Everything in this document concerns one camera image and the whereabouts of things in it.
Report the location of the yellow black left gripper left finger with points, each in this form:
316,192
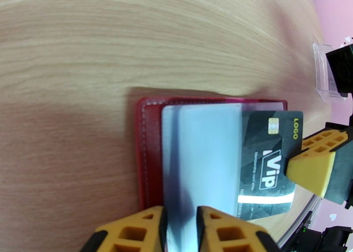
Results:
155,226

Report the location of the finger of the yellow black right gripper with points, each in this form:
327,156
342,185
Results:
326,136
311,171

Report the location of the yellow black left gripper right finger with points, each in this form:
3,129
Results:
208,223

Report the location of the black VIP credit card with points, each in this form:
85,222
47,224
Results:
262,138

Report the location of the clear acrylic card stand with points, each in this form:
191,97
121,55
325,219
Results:
320,72

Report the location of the red leather card holder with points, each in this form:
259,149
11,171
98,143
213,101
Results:
151,149

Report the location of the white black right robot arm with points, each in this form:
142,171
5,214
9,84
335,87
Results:
336,240

